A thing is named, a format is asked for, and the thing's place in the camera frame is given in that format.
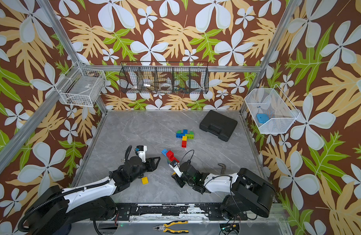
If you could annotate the light blue long brick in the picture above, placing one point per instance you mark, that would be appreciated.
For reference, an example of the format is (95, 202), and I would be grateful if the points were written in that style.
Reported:
(164, 152)

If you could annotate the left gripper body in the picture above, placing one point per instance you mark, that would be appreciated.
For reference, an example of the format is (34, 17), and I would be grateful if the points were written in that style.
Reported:
(148, 164)

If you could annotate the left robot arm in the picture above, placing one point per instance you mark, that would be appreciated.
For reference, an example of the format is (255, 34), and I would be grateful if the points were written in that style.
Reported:
(60, 207)

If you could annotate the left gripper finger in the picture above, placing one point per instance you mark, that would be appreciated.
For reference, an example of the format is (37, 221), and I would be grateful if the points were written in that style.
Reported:
(152, 163)
(127, 153)

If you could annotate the white wire basket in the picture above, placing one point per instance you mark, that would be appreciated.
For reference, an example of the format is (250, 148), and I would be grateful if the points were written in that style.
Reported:
(81, 85)
(276, 104)

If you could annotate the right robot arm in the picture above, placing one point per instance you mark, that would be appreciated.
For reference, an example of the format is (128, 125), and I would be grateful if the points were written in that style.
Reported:
(245, 190)

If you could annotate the blue object in basket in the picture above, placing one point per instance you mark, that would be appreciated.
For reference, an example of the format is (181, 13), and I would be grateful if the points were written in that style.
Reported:
(262, 118)

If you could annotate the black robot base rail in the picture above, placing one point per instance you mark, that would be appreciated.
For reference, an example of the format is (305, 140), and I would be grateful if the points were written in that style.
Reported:
(173, 211)

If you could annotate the red long brick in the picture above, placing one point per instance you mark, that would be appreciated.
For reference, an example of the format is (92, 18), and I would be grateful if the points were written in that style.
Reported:
(171, 157)

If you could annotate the black plastic tool case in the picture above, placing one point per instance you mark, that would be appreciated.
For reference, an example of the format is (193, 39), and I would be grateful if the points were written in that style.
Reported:
(218, 125)

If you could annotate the black wire basket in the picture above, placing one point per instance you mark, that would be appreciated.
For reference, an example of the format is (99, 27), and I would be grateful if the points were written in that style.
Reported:
(164, 77)

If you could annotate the small electronics board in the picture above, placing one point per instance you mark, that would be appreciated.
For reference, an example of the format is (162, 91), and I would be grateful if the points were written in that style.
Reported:
(229, 229)

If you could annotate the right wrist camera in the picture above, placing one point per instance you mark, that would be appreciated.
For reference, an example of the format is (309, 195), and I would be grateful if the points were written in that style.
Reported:
(175, 166)

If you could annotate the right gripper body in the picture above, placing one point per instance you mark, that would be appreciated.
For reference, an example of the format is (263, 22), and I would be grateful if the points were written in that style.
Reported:
(180, 177)

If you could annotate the white wire basket right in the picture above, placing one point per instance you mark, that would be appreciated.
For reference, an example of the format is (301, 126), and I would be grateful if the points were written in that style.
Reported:
(276, 104)

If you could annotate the white wire basket left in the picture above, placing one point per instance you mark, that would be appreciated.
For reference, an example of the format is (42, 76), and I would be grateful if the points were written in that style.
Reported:
(81, 85)

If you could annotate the dark blue long brick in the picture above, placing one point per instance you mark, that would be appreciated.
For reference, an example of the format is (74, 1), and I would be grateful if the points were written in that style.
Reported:
(185, 132)

